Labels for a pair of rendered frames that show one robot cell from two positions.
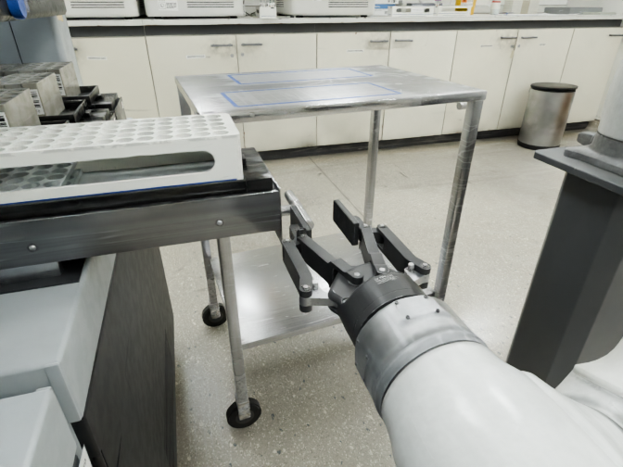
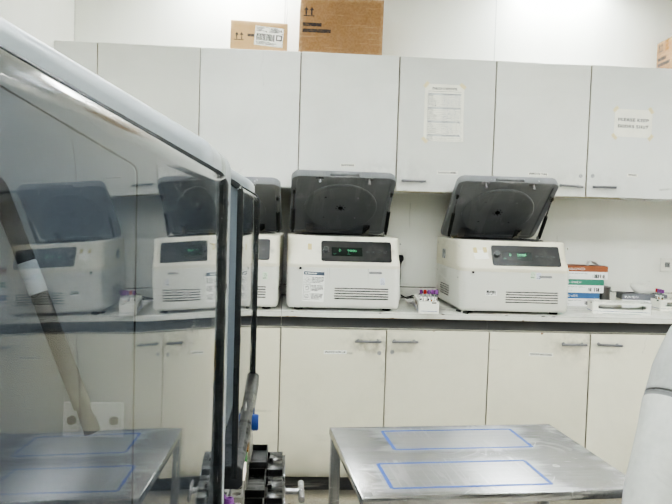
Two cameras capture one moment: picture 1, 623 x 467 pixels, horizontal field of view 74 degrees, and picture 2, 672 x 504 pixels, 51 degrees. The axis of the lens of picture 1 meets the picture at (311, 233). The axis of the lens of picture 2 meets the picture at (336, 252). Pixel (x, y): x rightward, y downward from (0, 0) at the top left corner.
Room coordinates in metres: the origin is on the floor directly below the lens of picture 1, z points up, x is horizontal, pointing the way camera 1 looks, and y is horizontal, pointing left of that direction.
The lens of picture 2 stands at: (-0.62, -0.05, 1.36)
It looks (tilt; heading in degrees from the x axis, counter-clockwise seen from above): 3 degrees down; 13
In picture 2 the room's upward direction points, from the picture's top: 2 degrees clockwise
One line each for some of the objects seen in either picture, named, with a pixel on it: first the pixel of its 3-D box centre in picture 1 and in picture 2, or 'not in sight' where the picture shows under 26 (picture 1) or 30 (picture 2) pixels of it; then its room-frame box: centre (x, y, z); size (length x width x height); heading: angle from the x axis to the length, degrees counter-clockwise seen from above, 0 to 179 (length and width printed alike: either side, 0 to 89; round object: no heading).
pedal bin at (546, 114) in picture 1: (546, 116); not in sight; (3.17, -1.78, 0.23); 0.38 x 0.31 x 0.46; 17
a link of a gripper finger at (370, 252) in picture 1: (372, 258); not in sight; (0.37, -0.06, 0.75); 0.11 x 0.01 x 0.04; 1
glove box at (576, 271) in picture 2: not in sight; (583, 269); (3.53, -0.54, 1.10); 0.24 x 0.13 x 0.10; 105
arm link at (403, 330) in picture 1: (416, 358); not in sight; (0.23, -0.08, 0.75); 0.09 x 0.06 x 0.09; 107
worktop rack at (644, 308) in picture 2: (410, 11); (618, 307); (3.24, -0.68, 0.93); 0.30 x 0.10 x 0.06; 99
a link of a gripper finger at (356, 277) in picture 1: (326, 266); not in sight; (0.35, -0.02, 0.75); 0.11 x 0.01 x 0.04; 33
